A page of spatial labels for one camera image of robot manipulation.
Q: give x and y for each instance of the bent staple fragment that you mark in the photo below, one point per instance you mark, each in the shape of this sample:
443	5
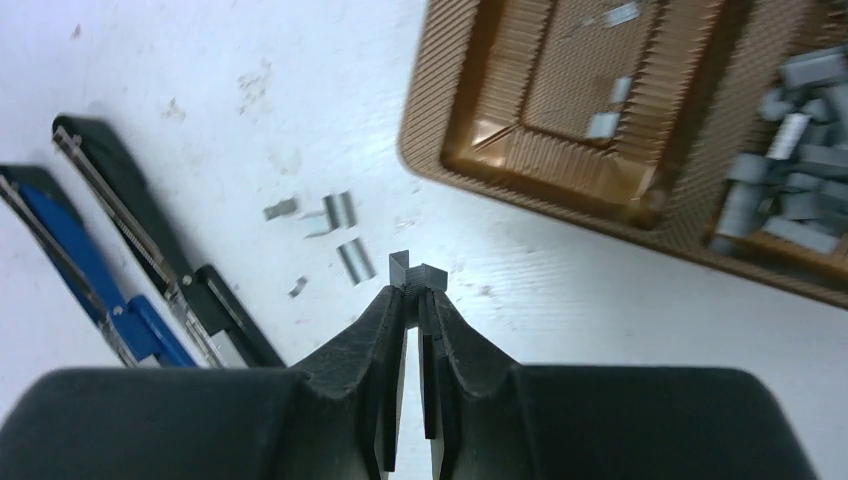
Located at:
316	224

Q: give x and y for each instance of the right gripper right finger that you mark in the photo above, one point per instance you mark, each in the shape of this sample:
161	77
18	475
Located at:
488	416

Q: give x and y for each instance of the tiny staple fragment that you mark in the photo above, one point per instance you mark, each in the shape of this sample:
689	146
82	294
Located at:
298	287

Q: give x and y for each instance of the brown plastic tray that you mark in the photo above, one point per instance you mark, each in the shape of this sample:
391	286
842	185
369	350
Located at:
710	131

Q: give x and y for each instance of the small staple fragment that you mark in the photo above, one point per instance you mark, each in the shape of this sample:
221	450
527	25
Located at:
282	208

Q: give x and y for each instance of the blue stapler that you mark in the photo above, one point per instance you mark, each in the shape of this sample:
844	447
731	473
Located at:
132	328

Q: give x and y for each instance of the pile of staple strips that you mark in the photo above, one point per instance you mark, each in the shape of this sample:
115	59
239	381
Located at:
796	189

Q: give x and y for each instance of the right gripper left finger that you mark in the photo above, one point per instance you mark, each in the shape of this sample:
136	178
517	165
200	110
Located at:
332	415

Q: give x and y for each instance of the black stapler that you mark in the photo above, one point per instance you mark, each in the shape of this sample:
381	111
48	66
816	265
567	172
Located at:
201	301

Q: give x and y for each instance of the loose staples in tray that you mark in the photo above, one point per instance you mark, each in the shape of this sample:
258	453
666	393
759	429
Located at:
612	38

